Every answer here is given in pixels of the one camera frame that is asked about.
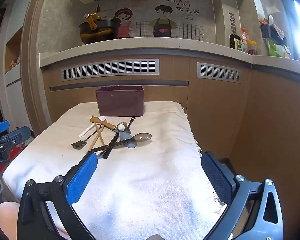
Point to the cartoon wall decal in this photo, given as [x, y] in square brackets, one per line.
[162, 22]

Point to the white table cloth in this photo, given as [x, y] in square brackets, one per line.
[145, 180]

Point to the clear bottle with red cap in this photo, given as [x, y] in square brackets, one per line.
[244, 40]

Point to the small wall vent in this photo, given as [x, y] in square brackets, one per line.
[231, 20]

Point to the jar with yellow lid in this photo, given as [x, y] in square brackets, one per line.
[252, 48]

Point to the dark sauce bottle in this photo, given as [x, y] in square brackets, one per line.
[234, 41]

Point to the wooden kitchen cabinet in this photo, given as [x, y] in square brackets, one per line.
[215, 105]

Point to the long grey vent grille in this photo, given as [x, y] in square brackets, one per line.
[110, 69]

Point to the wooden chopstick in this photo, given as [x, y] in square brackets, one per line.
[93, 142]
[100, 135]

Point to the maroon plastic utensil container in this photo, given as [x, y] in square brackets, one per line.
[120, 102]

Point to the grey silicone spatula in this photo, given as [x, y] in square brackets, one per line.
[128, 140]

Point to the black wall utensil rack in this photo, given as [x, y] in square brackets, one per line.
[267, 31]

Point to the green packet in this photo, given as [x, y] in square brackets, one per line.
[275, 48]

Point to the white shelf unit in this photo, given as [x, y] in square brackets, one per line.
[13, 77]

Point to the beige stone countertop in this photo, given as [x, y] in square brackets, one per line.
[165, 45]

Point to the white plastic spoon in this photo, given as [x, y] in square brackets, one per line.
[88, 130]

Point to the person's bare leg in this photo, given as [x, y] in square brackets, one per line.
[5, 217]

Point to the wooden spoon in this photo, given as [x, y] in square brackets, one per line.
[107, 124]

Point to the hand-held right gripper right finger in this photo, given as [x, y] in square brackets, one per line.
[216, 180]

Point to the short grey vent grille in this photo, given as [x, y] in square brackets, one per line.
[218, 72]

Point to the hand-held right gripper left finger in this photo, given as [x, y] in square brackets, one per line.
[81, 180]

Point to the large metal spoon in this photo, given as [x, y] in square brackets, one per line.
[142, 137]

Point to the red floor mat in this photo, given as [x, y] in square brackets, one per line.
[1, 172]

